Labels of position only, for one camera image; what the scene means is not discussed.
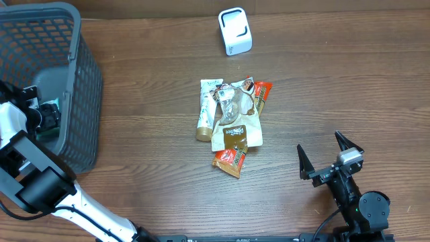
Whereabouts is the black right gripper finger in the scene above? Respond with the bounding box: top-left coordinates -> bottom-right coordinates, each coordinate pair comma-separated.
335,130 -> 364,153
296,145 -> 314,180

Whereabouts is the teal wet wipes pack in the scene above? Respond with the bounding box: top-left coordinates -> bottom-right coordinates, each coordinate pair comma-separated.
36,98 -> 61,140

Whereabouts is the orange spaghetti packet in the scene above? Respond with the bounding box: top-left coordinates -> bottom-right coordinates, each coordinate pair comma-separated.
212,81 -> 273,179

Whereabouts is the beige bread snack bag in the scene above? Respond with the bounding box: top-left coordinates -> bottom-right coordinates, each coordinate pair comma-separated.
211,77 -> 263,152

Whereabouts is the white hair product tube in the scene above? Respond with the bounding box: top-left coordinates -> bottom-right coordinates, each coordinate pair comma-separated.
196,79 -> 223,142

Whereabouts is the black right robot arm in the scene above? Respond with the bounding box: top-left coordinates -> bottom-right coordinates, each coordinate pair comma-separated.
296,131 -> 394,241

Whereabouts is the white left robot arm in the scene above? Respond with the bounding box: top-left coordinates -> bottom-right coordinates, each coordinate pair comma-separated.
1,82 -> 157,241

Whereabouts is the white barcode scanner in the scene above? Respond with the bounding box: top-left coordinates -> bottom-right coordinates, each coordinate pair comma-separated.
218,7 -> 253,56

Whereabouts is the grey plastic shopping basket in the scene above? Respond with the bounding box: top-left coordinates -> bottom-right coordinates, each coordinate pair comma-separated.
1,2 -> 103,173

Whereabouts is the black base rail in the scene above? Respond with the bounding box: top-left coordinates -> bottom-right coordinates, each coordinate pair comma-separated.
157,233 -> 335,242

